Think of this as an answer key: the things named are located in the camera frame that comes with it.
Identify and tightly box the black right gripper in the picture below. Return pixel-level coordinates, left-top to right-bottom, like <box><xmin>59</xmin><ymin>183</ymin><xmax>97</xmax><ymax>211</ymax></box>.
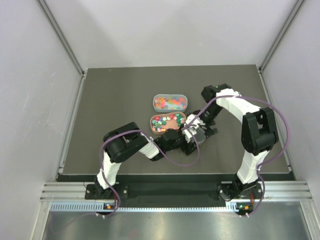
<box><xmin>195</xmin><ymin>104</ymin><xmax>223</xmax><ymax>139</ymax></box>

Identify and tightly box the white round jar lid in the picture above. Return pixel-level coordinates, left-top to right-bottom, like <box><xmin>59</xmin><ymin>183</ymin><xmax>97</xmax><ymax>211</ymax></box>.
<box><xmin>194</xmin><ymin>127</ymin><xmax>207</xmax><ymax>146</ymax></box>

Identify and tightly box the pink oval candy box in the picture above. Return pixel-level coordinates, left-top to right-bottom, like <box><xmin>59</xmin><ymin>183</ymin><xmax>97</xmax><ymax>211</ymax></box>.
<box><xmin>150</xmin><ymin>111</ymin><xmax>187</xmax><ymax>135</ymax></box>

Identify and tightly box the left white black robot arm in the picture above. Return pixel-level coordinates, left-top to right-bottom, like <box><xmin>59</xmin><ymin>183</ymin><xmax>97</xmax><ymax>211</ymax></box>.
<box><xmin>95</xmin><ymin>122</ymin><xmax>200</xmax><ymax>199</ymax></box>

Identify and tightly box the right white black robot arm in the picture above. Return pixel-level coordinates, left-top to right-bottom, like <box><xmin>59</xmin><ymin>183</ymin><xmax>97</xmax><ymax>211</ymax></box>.
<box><xmin>200</xmin><ymin>84</ymin><xmax>279</xmax><ymax>201</ymax></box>

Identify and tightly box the clear oval gummy box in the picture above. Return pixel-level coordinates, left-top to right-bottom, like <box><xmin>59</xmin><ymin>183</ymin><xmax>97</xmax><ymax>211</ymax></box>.
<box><xmin>152</xmin><ymin>94</ymin><xmax>188</xmax><ymax>113</ymax></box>

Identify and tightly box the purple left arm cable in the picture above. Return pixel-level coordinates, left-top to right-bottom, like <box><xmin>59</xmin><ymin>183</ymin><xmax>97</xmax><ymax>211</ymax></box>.
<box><xmin>99</xmin><ymin>123</ymin><xmax>201</xmax><ymax>216</ymax></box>

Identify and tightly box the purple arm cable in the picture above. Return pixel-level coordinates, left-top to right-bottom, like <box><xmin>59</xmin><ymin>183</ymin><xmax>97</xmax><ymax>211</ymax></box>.
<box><xmin>181</xmin><ymin>96</ymin><xmax>291</xmax><ymax>218</ymax></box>
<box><xmin>99</xmin><ymin>123</ymin><xmax>201</xmax><ymax>216</ymax></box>

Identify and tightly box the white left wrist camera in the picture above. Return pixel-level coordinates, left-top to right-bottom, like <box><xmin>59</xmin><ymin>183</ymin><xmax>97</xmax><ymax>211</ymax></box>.
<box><xmin>181</xmin><ymin>126</ymin><xmax>197</xmax><ymax>143</ymax></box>

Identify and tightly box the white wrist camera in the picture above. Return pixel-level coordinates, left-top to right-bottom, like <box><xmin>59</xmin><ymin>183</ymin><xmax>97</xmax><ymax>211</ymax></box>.
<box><xmin>181</xmin><ymin>126</ymin><xmax>197</xmax><ymax>143</ymax></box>
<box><xmin>184</xmin><ymin>114</ymin><xmax>205</xmax><ymax>131</ymax></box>

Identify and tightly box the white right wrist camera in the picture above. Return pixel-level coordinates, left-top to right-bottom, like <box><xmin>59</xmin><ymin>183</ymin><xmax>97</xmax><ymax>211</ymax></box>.
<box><xmin>184</xmin><ymin>114</ymin><xmax>205</xmax><ymax>131</ymax></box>

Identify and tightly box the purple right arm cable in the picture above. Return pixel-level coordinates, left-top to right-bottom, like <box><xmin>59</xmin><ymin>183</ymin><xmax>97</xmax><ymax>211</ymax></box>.
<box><xmin>181</xmin><ymin>96</ymin><xmax>291</xmax><ymax>218</ymax></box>

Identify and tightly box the grey slotted cable duct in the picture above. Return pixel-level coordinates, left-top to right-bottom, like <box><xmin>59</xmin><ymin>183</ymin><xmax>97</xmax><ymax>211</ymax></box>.
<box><xmin>49</xmin><ymin>201</ymin><xmax>253</xmax><ymax>213</ymax></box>

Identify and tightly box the left aluminium corner post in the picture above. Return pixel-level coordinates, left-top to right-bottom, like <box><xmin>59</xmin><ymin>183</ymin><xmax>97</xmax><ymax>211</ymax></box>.
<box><xmin>36</xmin><ymin>0</ymin><xmax>85</xmax><ymax>77</ymax></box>

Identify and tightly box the aluminium corner post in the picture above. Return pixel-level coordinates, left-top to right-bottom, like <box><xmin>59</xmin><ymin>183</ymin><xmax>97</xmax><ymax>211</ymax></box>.
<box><xmin>258</xmin><ymin>0</ymin><xmax>306</xmax><ymax>74</ymax></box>
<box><xmin>36</xmin><ymin>0</ymin><xmax>85</xmax><ymax>77</ymax></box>

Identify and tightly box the right aluminium corner post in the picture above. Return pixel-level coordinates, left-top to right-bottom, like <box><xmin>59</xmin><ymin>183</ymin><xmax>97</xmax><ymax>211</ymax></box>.
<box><xmin>258</xmin><ymin>0</ymin><xmax>306</xmax><ymax>74</ymax></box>

